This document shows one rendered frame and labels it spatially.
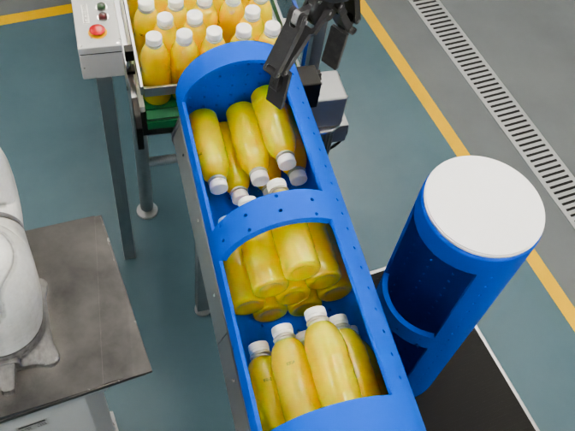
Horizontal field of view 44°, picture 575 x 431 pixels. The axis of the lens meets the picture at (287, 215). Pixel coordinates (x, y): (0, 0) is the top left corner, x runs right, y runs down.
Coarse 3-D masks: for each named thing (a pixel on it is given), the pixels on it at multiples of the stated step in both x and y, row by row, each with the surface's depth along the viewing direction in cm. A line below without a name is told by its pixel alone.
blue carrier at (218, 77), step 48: (240, 48) 150; (192, 96) 161; (240, 96) 165; (288, 96) 147; (192, 144) 148; (288, 192) 130; (336, 192) 138; (240, 240) 129; (336, 240) 129; (240, 336) 137; (384, 336) 121; (240, 384) 124
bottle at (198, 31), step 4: (184, 24) 177; (188, 24) 174; (200, 24) 175; (204, 24) 177; (188, 28) 175; (192, 28) 175; (196, 28) 175; (200, 28) 176; (204, 28) 176; (196, 32) 175; (200, 32) 176; (204, 32) 177; (196, 36) 176; (200, 36) 176; (204, 36) 177; (196, 40) 177; (200, 40) 177; (196, 44) 177; (200, 44) 178
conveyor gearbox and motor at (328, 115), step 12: (324, 72) 202; (336, 72) 203; (324, 84) 200; (336, 84) 200; (324, 96) 197; (336, 96) 198; (312, 108) 198; (324, 108) 199; (336, 108) 200; (324, 120) 203; (336, 120) 205; (324, 132) 206; (336, 132) 214; (324, 144) 215; (336, 144) 230
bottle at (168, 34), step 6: (174, 24) 176; (156, 30) 174; (162, 30) 174; (168, 30) 174; (174, 30) 175; (162, 36) 174; (168, 36) 174; (174, 36) 175; (168, 42) 175; (168, 48) 176
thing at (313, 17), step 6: (306, 0) 94; (312, 0) 94; (318, 0) 93; (324, 0) 93; (330, 0) 93; (336, 0) 93; (342, 0) 93; (348, 0) 94; (312, 6) 94; (318, 6) 94; (324, 6) 96; (330, 6) 97; (312, 12) 94; (318, 12) 95; (312, 18) 96; (318, 18) 96; (330, 18) 100; (312, 24) 98
